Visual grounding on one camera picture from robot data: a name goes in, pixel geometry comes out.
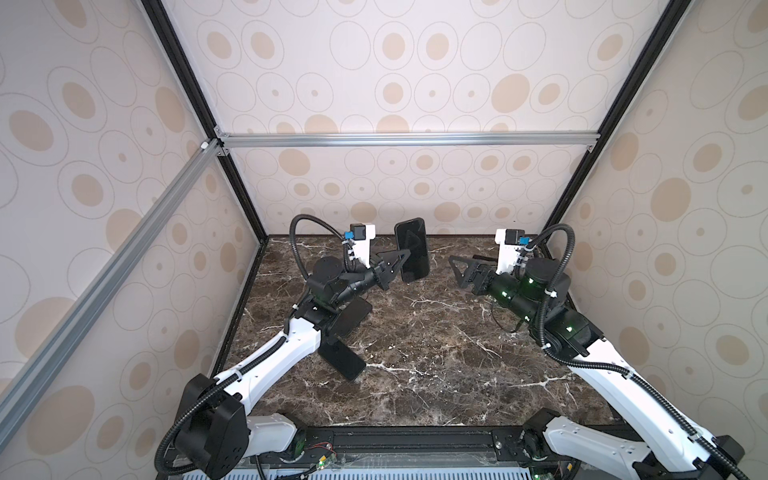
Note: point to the left black corner post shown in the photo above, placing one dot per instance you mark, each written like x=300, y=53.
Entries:
x=160, y=22

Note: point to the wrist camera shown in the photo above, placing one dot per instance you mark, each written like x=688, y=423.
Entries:
x=357, y=241
x=512, y=243

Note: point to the black phone upper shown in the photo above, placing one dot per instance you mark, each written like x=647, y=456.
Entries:
x=351, y=317

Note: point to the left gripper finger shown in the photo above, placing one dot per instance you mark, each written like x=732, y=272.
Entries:
x=386, y=273
x=392, y=256

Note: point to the black corner post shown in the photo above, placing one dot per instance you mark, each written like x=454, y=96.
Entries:
x=649, y=55
x=160, y=22

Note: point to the blue phone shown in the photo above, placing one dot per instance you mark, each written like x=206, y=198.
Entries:
x=411, y=235

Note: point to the black phone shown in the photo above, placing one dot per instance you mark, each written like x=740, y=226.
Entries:
x=351, y=317
x=339, y=356

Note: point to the right black corner post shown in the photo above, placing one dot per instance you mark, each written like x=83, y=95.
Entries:
x=649, y=55

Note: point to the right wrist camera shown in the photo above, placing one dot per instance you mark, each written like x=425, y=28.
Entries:
x=512, y=243

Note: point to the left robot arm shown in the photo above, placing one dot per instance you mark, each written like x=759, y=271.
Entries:
x=214, y=428

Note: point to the black phone lower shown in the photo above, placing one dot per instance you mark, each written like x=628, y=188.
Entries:
x=339, y=356

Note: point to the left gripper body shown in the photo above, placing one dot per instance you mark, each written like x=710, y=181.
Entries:
x=364, y=284

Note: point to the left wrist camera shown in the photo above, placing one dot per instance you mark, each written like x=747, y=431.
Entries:
x=357, y=241

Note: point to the left aluminium rail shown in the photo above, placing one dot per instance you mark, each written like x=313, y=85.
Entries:
x=48, y=360

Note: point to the horizontal aluminium rail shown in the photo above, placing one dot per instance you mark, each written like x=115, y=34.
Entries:
x=429, y=139

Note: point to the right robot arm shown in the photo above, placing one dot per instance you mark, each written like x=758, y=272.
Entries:
x=670, y=445

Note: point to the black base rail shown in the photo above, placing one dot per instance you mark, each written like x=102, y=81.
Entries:
x=510, y=452

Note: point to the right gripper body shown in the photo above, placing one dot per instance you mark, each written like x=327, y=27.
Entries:
x=492, y=282

